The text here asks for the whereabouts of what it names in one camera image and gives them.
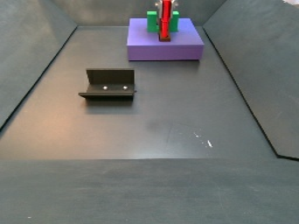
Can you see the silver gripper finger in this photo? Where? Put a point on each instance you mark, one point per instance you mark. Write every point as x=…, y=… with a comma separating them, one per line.
x=159, y=6
x=175, y=4

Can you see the red peg object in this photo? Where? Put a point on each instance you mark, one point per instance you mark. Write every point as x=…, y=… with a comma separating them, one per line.
x=167, y=6

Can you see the purple rectangular board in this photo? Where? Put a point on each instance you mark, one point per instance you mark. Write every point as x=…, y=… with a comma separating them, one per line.
x=144, y=47

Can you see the right green block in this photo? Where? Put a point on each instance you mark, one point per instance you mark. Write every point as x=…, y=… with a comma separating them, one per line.
x=152, y=27

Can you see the brown upright block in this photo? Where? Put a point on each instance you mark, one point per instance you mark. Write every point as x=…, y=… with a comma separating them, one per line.
x=164, y=27

